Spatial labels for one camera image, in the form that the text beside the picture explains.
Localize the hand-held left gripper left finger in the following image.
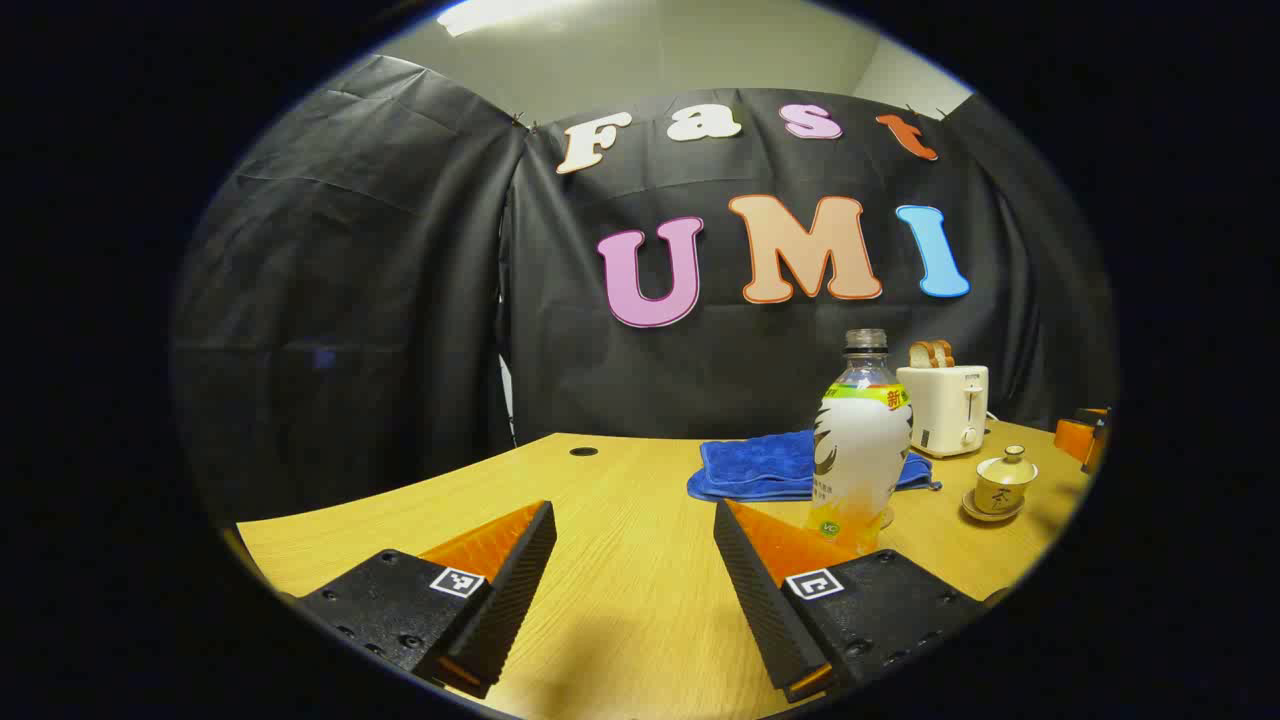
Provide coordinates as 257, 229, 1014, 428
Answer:
298, 500, 558, 699

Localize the cream ceramic saucer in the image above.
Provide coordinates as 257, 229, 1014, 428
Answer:
961, 488, 1026, 524

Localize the white toaster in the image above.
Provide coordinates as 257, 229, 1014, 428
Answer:
896, 365, 991, 459

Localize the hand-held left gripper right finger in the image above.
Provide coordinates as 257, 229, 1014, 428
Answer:
713, 498, 986, 703

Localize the clear plastic water bottle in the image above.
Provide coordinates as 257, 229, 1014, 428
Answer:
805, 329, 913, 556

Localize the cream teacup lid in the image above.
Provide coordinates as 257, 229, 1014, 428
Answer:
977, 445, 1039, 488

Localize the blue folded towel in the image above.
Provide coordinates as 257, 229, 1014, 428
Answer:
687, 430, 941, 503

